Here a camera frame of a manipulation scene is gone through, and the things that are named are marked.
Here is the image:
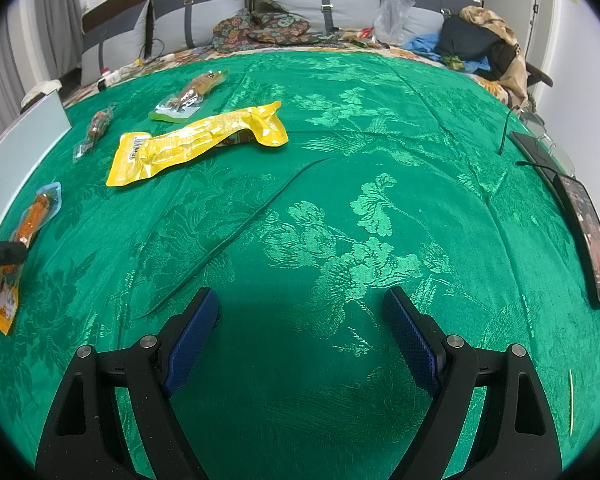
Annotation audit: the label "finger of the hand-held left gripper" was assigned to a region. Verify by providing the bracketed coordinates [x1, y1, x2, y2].
[0, 241, 29, 267]

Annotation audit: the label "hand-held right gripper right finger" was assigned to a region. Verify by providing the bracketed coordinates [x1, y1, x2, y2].
[382, 286, 563, 480]

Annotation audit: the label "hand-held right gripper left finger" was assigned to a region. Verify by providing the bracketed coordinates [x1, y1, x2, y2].
[35, 287, 221, 480]

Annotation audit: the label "orange snack packet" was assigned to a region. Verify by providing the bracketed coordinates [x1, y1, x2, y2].
[0, 182, 63, 336]

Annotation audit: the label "pale grey storage box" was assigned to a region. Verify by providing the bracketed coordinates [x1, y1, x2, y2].
[0, 91, 73, 243]

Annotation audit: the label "yellow snack packet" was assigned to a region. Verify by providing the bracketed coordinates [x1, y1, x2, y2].
[105, 101, 289, 188]

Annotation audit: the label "small brown snack packet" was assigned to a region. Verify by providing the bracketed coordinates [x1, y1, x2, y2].
[72, 102, 120, 164]

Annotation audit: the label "white cloth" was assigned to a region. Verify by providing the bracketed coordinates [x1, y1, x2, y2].
[20, 79, 63, 111]

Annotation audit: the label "green patterned blanket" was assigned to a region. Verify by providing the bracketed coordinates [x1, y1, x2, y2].
[0, 50, 600, 480]

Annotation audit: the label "black smartphone with lit screen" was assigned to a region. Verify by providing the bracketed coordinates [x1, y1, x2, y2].
[552, 172, 600, 309]

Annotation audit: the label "grey curtain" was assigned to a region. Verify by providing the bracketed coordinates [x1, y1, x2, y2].
[0, 0, 88, 131]

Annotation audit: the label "clear eyeglasses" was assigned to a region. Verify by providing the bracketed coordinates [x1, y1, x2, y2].
[520, 110, 577, 173]

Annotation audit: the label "clear packet with brown snack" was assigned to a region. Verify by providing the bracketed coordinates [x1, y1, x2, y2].
[149, 69, 230, 123]

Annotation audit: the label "black chair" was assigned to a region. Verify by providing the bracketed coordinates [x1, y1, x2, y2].
[525, 60, 555, 88]

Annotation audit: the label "blue cloth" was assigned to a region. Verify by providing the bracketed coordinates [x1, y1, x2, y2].
[405, 34, 493, 73]

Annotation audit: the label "red green wrapper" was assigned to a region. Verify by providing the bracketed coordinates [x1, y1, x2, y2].
[340, 27, 391, 50]

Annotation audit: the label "black bag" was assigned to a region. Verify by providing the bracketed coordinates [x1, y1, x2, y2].
[435, 15, 518, 68]

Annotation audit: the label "clear plastic bag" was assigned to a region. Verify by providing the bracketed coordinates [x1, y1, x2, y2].
[372, 0, 417, 46]

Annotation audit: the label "dark floral quilt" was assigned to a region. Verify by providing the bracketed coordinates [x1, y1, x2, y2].
[212, 0, 341, 53]

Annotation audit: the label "black cable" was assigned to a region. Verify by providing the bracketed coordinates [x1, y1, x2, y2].
[516, 160, 561, 173]
[497, 107, 518, 156]

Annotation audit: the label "white charging cable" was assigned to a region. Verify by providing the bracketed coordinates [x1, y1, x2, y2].
[115, 52, 178, 78]

